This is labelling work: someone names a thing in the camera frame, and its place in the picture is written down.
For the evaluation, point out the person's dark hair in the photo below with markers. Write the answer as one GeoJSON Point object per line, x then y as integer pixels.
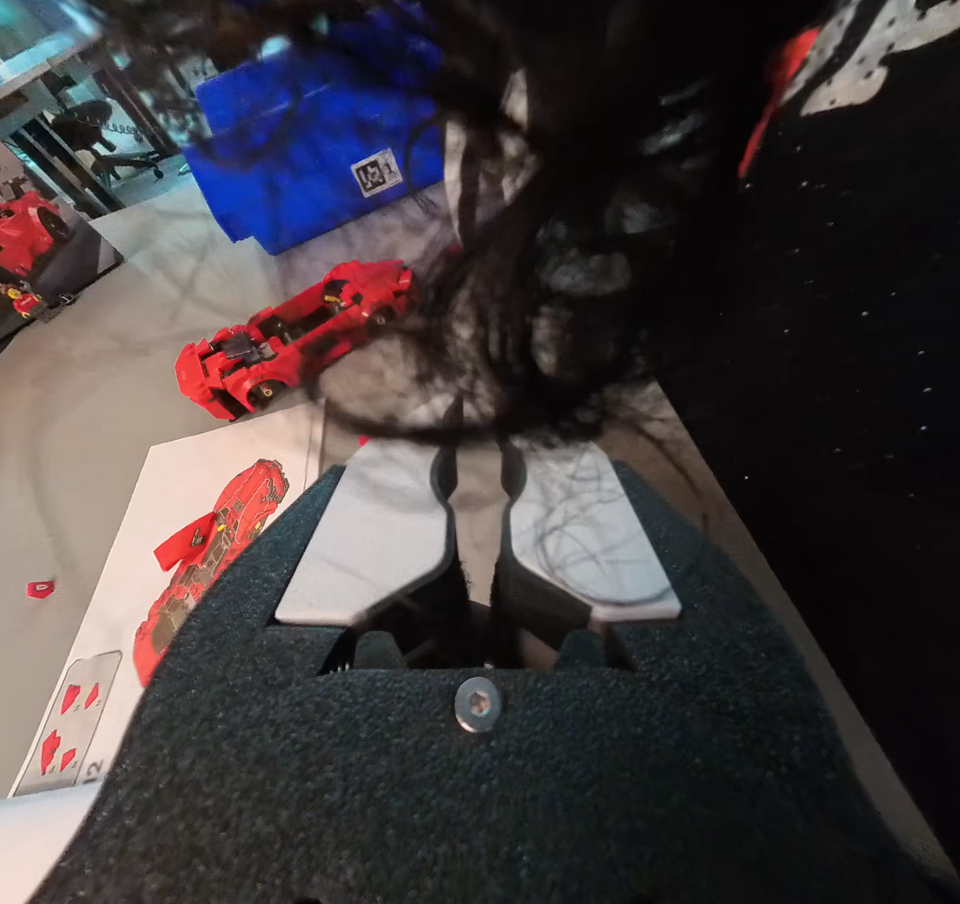
{"type": "Point", "coordinates": [600, 19]}

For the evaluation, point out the glass window partition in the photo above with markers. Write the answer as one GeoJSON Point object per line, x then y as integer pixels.
{"type": "Point", "coordinates": [30, 11]}

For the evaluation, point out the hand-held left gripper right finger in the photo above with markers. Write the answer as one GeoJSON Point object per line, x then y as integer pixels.
{"type": "Point", "coordinates": [600, 544]}

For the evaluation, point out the red orange cloth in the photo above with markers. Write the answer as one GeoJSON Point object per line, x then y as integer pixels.
{"type": "Point", "coordinates": [780, 86]}

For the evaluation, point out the white background desk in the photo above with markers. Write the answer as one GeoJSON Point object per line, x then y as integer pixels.
{"type": "Point", "coordinates": [45, 86]}

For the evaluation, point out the white instruction sheet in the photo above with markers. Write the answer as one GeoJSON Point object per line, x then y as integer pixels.
{"type": "Point", "coordinates": [150, 484]}

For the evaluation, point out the red lego car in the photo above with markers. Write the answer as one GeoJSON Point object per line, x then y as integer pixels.
{"type": "Point", "coordinates": [300, 326]}

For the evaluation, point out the white paper card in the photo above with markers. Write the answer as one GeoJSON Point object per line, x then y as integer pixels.
{"type": "Point", "coordinates": [37, 851]}

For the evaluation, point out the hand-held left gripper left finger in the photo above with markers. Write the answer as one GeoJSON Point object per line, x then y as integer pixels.
{"type": "Point", "coordinates": [375, 536]}

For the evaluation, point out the white black patterned cloth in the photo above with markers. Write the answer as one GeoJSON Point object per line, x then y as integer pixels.
{"type": "Point", "coordinates": [885, 26]}

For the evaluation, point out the black background office chair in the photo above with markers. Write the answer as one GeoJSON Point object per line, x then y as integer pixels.
{"type": "Point", "coordinates": [97, 139]}

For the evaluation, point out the white marker label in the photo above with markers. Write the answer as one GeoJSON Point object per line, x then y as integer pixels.
{"type": "Point", "coordinates": [375, 173]}

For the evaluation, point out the lego minifigure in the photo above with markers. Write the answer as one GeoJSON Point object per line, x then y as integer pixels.
{"type": "Point", "coordinates": [26, 300]}

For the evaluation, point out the lego set box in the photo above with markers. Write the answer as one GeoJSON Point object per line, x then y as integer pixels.
{"type": "Point", "coordinates": [30, 236]}

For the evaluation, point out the tiny red lego piece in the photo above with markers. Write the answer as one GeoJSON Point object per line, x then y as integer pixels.
{"type": "Point", "coordinates": [40, 589]}

